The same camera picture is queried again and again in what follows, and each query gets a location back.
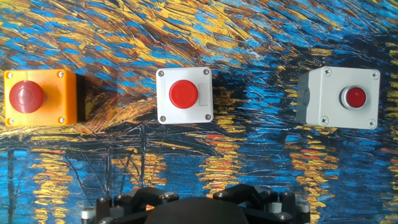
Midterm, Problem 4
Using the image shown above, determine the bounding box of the blue yellow painting print cloth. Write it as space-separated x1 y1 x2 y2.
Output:
0 0 398 224

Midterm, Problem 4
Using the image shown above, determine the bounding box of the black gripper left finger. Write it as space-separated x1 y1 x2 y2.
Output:
80 185 180 224

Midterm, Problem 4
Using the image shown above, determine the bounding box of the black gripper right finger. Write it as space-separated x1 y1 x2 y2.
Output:
213 183 312 224

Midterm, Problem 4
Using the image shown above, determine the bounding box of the white box large red button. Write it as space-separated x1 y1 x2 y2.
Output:
155 66 215 126

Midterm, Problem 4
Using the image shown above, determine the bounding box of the orange box red mushroom button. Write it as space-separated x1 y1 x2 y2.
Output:
3 68 78 128

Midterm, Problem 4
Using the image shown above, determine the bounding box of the grey box small red button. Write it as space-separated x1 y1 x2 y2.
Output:
295 65 381 131

